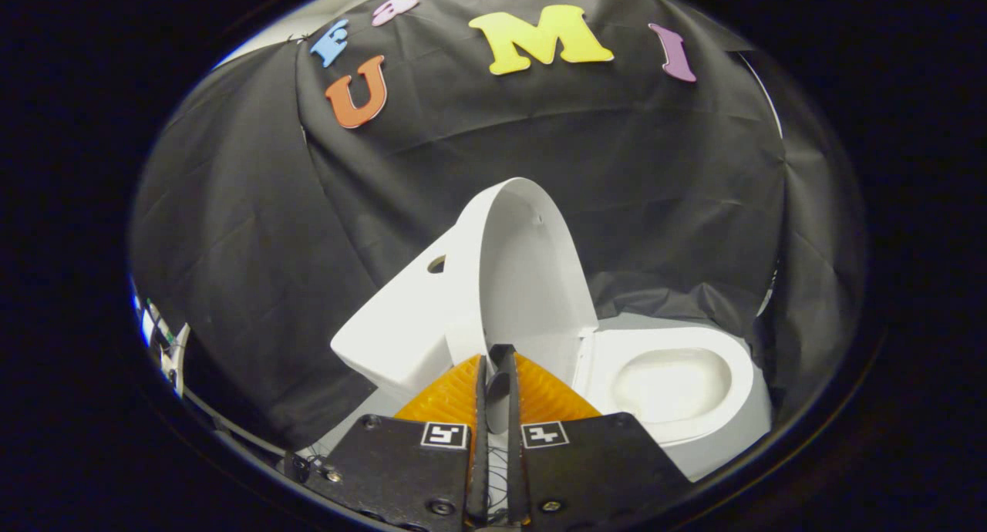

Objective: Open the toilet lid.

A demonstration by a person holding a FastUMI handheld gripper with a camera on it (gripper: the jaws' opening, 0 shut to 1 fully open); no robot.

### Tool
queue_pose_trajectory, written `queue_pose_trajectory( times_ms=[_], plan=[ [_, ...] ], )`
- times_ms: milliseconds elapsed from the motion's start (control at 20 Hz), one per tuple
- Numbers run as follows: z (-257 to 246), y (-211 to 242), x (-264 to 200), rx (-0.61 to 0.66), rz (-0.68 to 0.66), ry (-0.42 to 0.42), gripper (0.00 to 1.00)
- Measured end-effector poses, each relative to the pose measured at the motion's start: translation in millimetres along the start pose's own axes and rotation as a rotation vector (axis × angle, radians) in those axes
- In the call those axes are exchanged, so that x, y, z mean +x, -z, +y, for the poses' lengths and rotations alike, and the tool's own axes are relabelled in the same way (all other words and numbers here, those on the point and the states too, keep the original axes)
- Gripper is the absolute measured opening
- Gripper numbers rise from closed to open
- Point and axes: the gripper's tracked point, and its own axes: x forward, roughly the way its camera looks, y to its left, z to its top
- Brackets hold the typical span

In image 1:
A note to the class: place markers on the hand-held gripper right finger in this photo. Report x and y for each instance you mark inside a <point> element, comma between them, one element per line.
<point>594,466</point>

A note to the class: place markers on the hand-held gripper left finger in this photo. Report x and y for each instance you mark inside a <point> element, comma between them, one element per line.
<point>401,470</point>

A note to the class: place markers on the white toilet lid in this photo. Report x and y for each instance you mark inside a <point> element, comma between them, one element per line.
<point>532,285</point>

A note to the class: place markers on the white toilet bowl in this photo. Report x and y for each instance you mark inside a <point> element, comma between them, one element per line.
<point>744,439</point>

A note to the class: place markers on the black backdrop cloth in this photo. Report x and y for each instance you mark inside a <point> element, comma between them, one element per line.
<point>617,170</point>

